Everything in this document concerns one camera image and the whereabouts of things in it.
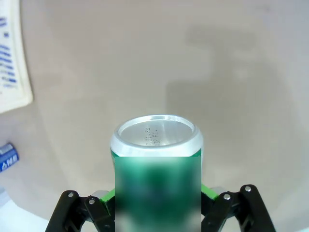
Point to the dark green drink can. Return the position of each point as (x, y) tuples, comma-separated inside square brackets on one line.
[(157, 140)]

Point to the cream plastic shopping basket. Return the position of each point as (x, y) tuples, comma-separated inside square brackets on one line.
[(17, 72)]

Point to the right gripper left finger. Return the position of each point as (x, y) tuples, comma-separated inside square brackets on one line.
[(79, 215)]

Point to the blue drink can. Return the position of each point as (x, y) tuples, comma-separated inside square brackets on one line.
[(8, 157)]

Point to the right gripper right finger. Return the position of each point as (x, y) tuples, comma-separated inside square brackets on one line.
[(236, 212)]

